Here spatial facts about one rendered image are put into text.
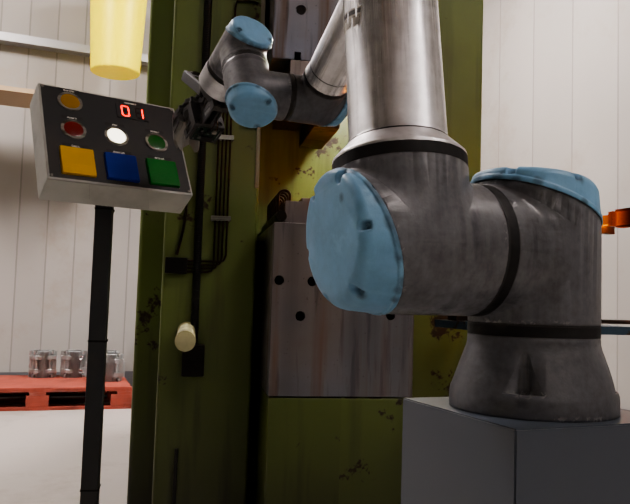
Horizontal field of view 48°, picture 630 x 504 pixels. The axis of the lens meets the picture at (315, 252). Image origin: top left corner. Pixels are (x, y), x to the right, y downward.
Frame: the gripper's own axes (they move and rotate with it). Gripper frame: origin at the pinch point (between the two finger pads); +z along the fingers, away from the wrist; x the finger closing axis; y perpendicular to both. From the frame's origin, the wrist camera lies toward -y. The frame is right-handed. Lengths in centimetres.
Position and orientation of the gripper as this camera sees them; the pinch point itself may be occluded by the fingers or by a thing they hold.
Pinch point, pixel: (179, 141)
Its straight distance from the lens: 167.4
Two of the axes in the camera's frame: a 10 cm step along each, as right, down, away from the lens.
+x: 8.2, 0.6, 5.7
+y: 2.6, 8.5, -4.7
